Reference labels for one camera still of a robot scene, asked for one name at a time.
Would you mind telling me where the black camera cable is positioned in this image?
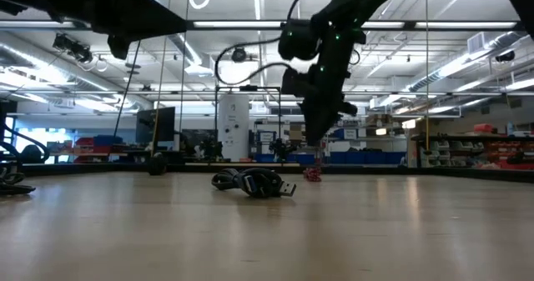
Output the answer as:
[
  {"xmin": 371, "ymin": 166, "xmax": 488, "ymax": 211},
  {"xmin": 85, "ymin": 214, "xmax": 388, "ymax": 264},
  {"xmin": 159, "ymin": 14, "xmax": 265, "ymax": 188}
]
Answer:
[{"xmin": 214, "ymin": 0, "xmax": 330, "ymax": 87}]

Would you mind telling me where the dark shelf rack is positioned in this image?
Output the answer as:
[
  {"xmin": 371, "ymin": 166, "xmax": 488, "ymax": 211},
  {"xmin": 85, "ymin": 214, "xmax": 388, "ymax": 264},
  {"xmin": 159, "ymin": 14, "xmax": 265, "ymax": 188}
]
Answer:
[{"xmin": 411, "ymin": 133, "xmax": 534, "ymax": 170}]

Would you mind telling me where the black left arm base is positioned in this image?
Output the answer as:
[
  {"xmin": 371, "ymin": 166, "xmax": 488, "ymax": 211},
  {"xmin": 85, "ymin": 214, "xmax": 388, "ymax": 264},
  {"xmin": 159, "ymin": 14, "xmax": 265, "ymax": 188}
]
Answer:
[{"xmin": 0, "ymin": 99, "xmax": 50, "ymax": 197}]

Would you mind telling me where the white cylindrical tank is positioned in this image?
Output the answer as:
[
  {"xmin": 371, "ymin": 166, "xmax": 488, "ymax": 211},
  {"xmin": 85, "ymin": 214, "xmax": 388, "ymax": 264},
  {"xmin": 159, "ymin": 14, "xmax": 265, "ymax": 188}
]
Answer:
[{"xmin": 216, "ymin": 93, "xmax": 250, "ymax": 162}]

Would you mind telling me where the silver ventilation duct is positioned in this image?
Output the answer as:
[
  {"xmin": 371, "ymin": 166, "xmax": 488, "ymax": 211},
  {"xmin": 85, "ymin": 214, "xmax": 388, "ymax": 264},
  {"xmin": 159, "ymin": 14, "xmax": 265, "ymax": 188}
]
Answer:
[
  {"xmin": 406, "ymin": 33, "xmax": 534, "ymax": 93},
  {"xmin": 0, "ymin": 30, "xmax": 113, "ymax": 103}
]

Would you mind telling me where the yellow pole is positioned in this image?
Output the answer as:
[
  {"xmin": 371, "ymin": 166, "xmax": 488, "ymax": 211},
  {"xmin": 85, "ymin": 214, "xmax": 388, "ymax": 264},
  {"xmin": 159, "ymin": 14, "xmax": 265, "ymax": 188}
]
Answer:
[{"xmin": 424, "ymin": 0, "xmax": 431, "ymax": 155}]

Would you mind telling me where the black cable with red tie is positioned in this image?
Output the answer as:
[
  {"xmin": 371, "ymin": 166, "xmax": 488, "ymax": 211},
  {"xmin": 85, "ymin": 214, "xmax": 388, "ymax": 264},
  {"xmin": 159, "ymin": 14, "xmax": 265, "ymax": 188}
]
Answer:
[{"xmin": 302, "ymin": 167, "xmax": 323, "ymax": 183}]

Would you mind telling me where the blue storage bin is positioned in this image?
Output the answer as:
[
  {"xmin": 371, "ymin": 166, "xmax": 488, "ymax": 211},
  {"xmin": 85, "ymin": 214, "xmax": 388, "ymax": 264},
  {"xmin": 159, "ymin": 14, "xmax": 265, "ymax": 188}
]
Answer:
[
  {"xmin": 93, "ymin": 134, "xmax": 124, "ymax": 147},
  {"xmin": 254, "ymin": 153, "xmax": 316, "ymax": 165}
]

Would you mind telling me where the blue box white label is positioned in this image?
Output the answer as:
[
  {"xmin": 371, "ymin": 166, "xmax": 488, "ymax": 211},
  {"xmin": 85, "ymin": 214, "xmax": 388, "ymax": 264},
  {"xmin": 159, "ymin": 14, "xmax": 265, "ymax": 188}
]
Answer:
[{"xmin": 332, "ymin": 128, "xmax": 359, "ymax": 141}]

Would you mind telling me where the row of blue bins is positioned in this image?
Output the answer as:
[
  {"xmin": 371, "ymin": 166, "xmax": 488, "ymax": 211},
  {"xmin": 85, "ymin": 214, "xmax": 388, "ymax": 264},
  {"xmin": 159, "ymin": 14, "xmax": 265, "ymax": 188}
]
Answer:
[{"xmin": 329, "ymin": 150, "xmax": 407, "ymax": 166}]

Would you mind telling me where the white air vent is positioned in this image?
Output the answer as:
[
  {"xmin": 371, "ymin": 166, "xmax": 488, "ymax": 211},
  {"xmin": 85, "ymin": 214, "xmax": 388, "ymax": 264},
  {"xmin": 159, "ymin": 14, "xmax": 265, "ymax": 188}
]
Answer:
[{"xmin": 466, "ymin": 31, "xmax": 497, "ymax": 55}]

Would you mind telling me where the black metal frame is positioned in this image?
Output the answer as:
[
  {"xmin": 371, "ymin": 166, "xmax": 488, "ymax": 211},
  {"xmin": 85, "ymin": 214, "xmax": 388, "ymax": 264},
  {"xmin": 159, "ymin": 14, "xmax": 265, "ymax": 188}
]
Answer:
[{"xmin": 214, "ymin": 85, "xmax": 282, "ymax": 165}]

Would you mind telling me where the black USB cable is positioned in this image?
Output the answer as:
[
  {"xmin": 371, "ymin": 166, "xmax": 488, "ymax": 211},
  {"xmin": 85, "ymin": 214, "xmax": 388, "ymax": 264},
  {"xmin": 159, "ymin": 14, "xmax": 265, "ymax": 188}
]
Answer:
[{"xmin": 211, "ymin": 167, "xmax": 298, "ymax": 199}]

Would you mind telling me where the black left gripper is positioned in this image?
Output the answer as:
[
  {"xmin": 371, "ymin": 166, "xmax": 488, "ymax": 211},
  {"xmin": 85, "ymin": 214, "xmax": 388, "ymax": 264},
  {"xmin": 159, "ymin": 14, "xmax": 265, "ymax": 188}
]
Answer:
[{"xmin": 89, "ymin": 0, "xmax": 188, "ymax": 37}]

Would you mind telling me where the black monitor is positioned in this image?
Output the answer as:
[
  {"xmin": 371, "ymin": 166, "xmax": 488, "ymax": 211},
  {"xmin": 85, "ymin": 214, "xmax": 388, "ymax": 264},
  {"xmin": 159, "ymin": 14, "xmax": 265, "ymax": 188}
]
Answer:
[{"xmin": 135, "ymin": 107, "xmax": 176, "ymax": 145}]

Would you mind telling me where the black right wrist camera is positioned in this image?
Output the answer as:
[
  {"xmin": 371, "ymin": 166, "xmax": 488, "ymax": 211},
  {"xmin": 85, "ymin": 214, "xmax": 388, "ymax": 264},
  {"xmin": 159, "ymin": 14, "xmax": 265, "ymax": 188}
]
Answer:
[{"xmin": 281, "ymin": 66, "xmax": 312, "ymax": 99}]

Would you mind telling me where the thin black hanging cable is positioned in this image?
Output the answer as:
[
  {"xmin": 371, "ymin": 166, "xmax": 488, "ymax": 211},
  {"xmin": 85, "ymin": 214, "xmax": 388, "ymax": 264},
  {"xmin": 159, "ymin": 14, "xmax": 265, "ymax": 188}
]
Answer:
[{"xmin": 113, "ymin": 38, "xmax": 142, "ymax": 138}]

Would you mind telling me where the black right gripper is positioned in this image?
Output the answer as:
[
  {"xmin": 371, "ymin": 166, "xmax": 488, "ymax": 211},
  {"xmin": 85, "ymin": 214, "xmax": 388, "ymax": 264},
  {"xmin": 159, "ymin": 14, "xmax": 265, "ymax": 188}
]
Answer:
[{"xmin": 300, "ymin": 58, "xmax": 359, "ymax": 147}]

